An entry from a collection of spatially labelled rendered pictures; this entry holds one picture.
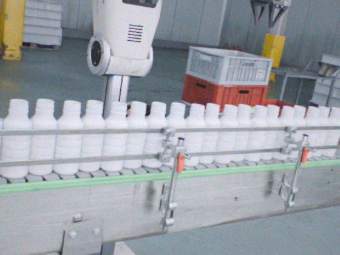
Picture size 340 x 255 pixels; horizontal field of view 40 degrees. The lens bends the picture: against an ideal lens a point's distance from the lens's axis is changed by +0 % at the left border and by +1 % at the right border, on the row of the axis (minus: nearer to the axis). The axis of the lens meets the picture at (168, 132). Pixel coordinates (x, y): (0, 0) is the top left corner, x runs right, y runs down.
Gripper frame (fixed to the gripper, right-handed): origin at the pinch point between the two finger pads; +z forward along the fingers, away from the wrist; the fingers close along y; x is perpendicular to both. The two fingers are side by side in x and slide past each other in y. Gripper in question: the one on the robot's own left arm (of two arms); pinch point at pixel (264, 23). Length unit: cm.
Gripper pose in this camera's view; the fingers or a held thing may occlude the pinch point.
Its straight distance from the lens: 157.1
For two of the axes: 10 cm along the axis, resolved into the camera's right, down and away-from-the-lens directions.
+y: -5.4, -3.1, 7.8
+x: -8.3, 0.1, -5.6
